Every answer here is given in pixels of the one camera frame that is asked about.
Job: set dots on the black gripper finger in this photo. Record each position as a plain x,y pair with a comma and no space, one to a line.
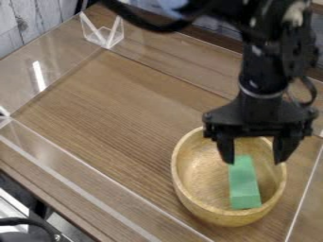
283,147
225,146

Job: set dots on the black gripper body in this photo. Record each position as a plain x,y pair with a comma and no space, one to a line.
249,118

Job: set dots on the wooden bowl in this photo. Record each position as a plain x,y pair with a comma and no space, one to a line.
200,178

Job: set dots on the green rectangular block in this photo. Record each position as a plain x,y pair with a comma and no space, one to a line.
244,193

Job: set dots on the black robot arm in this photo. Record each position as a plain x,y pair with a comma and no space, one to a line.
279,53

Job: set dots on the clear acrylic enclosure wall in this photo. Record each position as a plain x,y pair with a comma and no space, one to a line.
92,116

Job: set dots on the clear acrylic corner bracket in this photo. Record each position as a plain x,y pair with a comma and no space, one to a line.
102,36

